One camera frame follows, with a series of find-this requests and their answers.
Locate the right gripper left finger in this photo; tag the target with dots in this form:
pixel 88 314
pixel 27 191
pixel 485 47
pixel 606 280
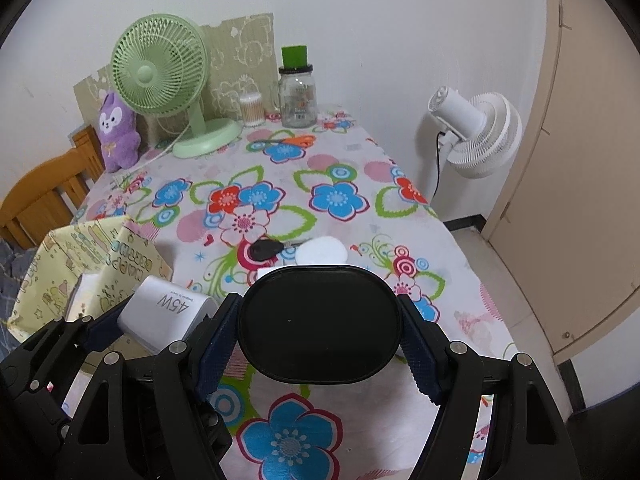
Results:
pixel 150 418

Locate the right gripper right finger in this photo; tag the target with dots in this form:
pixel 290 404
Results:
pixel 527 438

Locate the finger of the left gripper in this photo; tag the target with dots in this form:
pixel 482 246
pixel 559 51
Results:
pixel 103 332

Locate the white 45W charger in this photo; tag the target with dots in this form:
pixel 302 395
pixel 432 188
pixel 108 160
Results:
pixel 160 313

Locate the white square charger cube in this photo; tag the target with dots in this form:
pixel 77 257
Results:
pixel 262 272

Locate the black car key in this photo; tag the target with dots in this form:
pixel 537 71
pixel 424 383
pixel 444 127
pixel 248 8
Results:
pixel 268 248

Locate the black oval case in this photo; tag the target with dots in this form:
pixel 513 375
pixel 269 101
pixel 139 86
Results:
pixel 319 325

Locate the white oval earbud case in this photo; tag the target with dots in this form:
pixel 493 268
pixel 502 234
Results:
pixel 321 251

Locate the yellow cartoon fabric box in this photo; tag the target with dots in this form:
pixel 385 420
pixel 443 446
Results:
pixel 84 270

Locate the blue plaid bedding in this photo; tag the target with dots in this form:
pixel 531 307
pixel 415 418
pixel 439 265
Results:
pixel 14 263

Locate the wooden bed headboard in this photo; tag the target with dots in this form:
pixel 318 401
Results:
pixel 48 196

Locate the purple plush toy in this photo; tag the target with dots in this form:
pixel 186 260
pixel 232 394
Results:
pixel 118 136

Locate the beige door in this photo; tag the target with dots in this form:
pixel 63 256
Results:
pixel 570 232

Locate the cotton swab container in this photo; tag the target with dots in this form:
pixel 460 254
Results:
pixel 252 109

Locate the green desk fan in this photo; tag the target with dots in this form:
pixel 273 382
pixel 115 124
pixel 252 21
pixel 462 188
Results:
pixel 159 67

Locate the white standing fan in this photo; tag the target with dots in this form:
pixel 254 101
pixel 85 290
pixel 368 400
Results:
pixel 476 137

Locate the glass jar mug green lid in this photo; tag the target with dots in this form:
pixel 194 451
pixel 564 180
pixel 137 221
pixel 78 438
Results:
pixel 295 97

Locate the orange handled scissors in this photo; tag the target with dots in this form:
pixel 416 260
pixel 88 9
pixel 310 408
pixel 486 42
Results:
pixel 305 141

